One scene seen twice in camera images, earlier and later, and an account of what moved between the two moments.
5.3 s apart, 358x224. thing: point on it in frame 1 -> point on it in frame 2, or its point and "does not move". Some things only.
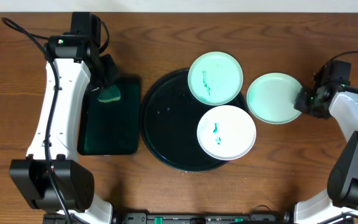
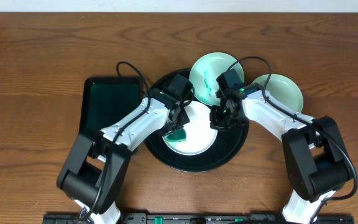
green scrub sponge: x=110 y=94 -> x=179 y=135
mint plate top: x=215 y=78 does not move
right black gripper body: x=307 y=102 -> x=225 y=119
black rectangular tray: x=111 y=128 does not move
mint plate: x=270 y=98 does not move
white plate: x=226 y=132 -> x=200 y=136
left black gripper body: x=108 y=74 -> x=177 y=119
